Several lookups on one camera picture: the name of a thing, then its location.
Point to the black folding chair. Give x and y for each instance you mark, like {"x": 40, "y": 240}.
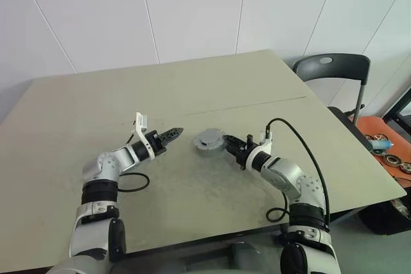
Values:
{"x": 334, "y": 68}

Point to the round metal bearing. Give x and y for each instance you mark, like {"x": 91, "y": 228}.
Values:
{"x": 405, "y": 168}
{"x": 379, "y": 137}
{"x": 389, "y": 159}

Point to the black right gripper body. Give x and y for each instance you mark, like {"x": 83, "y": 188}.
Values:
{"x": 243, "y": 155}

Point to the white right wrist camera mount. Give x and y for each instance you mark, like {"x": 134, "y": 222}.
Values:
{"x": 252, "y": 155}

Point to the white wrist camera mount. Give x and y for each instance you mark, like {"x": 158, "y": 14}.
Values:
{"x": 252, "y": 155}
{"x": 140, "y": 126}

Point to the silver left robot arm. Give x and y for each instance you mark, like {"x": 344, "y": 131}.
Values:
{"x": 109, "y": 163}

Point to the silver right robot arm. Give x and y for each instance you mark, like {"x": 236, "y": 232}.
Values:
{"x": 289, "y": 177}

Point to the blue cylindrical motor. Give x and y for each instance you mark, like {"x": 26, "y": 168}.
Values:
{"x": 380, "y": 145}

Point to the grey round motor lid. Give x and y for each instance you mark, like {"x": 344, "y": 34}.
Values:
{"x": 208, "y": 136}

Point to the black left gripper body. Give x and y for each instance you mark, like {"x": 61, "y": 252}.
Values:
{"x": 158, "y": 145}

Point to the black stool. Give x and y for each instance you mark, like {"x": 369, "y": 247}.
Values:
{"x": 379, "y": 219}

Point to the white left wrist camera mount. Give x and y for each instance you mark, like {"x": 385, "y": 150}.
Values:
{"x": 140, "y": 126}

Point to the black framed cabinet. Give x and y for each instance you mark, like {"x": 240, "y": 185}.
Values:
{"x": 393, "y": 110}

